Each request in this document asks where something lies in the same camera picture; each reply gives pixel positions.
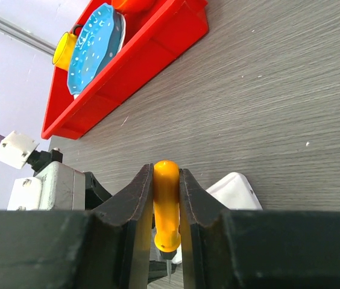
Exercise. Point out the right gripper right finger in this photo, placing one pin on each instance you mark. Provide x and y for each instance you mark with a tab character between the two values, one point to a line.
223	248

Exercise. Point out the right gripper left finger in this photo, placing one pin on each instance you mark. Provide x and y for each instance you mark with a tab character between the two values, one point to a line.
108	247

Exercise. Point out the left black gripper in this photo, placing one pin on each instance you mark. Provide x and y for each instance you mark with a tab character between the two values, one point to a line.
95	193

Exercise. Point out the orange handled screwdriver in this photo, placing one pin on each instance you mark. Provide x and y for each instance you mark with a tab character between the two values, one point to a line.
166	180

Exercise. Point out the white remote control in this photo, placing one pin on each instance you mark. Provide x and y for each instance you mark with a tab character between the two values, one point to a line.
235	192

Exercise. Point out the yellow mug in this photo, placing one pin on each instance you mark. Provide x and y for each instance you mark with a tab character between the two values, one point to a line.
65	47

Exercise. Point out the blue dotted plate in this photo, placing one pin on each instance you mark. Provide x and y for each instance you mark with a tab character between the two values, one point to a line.
94	51

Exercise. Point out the red plastic tray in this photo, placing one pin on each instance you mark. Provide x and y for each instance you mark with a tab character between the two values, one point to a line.
155	38

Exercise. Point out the orange bowl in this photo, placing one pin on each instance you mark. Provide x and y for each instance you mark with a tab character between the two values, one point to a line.
132	6

